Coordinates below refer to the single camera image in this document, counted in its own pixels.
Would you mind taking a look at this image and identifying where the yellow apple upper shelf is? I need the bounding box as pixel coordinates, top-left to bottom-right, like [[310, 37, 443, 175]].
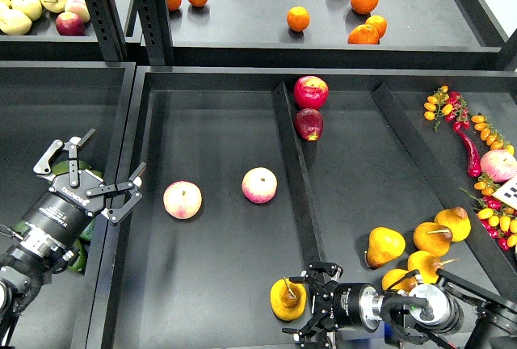
[[40, 0, 70, 15]]

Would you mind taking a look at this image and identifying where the pink apple right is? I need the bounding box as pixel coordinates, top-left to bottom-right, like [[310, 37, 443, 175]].
[[242, 167, 277, 204]]

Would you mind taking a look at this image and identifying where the yellow pear bottom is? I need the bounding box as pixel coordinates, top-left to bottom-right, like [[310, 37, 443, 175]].
[[407, 250, 458, 284]]

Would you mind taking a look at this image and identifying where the red apple upper shelf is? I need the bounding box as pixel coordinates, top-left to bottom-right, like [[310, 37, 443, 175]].
[[55, 11, 86, 36]]

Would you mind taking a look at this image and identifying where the bright red apple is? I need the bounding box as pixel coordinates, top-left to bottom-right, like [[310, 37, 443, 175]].
[[293, 75, 329, 110]]

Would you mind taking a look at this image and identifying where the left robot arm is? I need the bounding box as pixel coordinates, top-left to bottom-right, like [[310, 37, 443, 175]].
[[1, 129, 146, 348]]

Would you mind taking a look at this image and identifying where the red chili pepper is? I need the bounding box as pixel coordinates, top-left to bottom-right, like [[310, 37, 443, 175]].
[[457, 131, 481, 178]]

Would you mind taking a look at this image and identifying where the black upper left shelf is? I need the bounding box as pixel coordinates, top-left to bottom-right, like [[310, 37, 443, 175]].
[[0, 0, 137, 63]]

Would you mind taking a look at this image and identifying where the black perforated post left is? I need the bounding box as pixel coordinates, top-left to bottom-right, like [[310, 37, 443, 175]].
[[85, 0, 128, 62]]

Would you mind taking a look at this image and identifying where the pink apple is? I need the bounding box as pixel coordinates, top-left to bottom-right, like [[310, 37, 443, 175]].
[[163, 181, 202, 220], [242, 167, 277, 204]]

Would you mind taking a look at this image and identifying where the orange cherry tomato bunch top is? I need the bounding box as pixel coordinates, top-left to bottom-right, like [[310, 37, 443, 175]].
[[423, 86, 453, 131]]

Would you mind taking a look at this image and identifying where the black left tray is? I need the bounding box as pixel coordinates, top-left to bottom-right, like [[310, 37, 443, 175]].
[[1, 61, 135, 348]]

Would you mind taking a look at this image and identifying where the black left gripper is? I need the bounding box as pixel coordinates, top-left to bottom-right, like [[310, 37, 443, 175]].
[[19, 128, 146, 250]]

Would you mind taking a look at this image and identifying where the black main divided tray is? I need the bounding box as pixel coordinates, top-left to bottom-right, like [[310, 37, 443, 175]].
[[106, 67, 516, 348]]

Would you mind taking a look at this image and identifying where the green avocado right middle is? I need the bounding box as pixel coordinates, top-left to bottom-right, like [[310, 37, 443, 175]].
[[79, 220, 95, 242]]

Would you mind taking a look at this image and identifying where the pink apple left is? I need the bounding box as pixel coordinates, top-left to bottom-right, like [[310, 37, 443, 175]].
[[163, 181, 202, 220]]

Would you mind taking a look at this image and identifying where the pale peach upper shelf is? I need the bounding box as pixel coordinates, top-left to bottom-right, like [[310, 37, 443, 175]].
[[65, 0, 90, 23]]

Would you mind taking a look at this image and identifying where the dark red apple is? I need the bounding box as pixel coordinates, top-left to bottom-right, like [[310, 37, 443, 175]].
[[293, 108, 324, 141]]

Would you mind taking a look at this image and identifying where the yellow pear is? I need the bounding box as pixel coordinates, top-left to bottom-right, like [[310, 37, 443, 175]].
[[365, 227, 406, 269], [413, 222, 452, 257], [270, 277, 307, 322], [434, 207, 472, 242], [407, 250, 458, 284]]

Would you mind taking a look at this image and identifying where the black perforated post right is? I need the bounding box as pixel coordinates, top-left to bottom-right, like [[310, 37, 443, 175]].
[[134, 0, 174, 66]]

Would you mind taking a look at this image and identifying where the pale pear front left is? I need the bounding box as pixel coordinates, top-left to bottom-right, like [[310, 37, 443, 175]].
[[0, 9, 32, 36]]

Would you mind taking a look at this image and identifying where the white checker marker card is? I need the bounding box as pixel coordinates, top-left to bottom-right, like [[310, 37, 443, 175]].
[[493, 176, 517, 209]]

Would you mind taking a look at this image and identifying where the green avocado upper right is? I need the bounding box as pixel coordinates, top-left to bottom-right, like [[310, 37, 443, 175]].
[[90, 170, 103, 181]]

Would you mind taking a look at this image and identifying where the green avocado top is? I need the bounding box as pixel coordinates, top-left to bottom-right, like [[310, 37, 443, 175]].
[[52, 160, 91, 176]]

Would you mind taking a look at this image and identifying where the yellow pear lowest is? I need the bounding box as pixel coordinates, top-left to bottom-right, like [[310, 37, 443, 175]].
[[381, 268, 418, 292]]

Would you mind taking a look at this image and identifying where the pale apple middle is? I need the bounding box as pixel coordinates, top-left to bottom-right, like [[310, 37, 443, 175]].
[[11, 0, 43, 21]]

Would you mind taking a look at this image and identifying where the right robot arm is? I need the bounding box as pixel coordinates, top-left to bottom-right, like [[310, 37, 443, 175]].
[[284, 262, 516, 348]]

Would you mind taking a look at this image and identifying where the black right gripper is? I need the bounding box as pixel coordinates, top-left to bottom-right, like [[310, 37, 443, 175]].
[[282, 262, 378, 343]]

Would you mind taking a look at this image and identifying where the mixed cherry tomatoes bottom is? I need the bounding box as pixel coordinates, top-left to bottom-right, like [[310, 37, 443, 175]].
[[463, 173, 516, 251]]

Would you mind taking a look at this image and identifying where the black perforated post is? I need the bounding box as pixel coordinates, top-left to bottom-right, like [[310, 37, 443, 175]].
[[134, 0, 174, 66], [85, 0, 128, 62]]

